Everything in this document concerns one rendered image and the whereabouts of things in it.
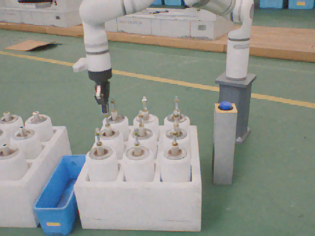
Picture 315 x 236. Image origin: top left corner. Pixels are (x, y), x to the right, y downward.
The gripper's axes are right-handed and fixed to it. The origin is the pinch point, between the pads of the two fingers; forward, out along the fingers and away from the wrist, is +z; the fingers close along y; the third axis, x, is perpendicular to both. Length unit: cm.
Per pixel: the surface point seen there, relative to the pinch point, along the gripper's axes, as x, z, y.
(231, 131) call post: -42.7, 11.4, 4.0
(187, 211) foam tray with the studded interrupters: -27.1, 26.6, -19.5
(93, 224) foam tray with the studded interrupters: 3.6, 33.0, -19.5
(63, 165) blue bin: 20.5, 26.4, 3.7
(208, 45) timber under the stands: -49, 29, 198
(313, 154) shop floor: -82, 35, 25
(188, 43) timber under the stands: -31, 29, 208
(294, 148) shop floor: -76, 35, 31
